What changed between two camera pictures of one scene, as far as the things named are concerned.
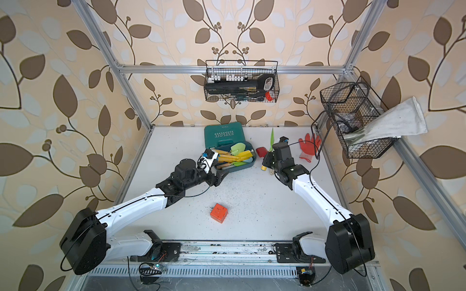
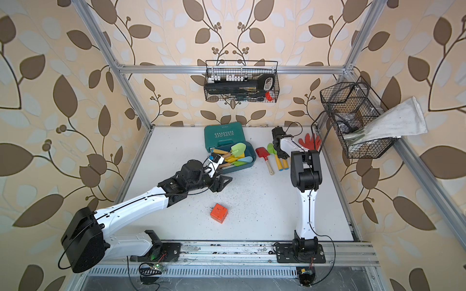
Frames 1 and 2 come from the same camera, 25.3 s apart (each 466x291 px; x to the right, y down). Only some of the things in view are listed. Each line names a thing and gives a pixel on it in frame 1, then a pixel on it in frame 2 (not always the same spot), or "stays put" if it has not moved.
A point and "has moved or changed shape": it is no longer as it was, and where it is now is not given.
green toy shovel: x=272 y=140 has moved or changed shape
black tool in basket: x=252 y=90 stays put
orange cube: x=218 y=213 stays put
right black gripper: x=269 y=156 -> x=281 y=156
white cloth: x=406 y=119 stays put
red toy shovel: x=262 y=151 stays put
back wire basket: x=241 y=81 stays put
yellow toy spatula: x=242 y=156 has moved or changed shape
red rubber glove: x=309 y=148 stays put
